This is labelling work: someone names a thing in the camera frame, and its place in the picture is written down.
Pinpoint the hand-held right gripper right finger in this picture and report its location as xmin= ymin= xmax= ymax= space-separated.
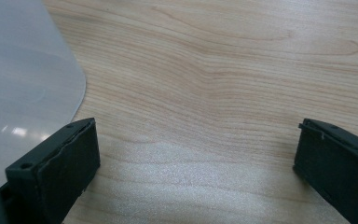
xmin=293 ymin=118 xmax=358 ymax=224

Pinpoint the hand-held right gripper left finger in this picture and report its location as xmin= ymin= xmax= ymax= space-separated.
xmin=5 ymin=117 xmax=102 ymax=224

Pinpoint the translucent plastic mat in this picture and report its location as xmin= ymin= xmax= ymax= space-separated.
xmin=0 ymin=0 xmax=88 ymax=188

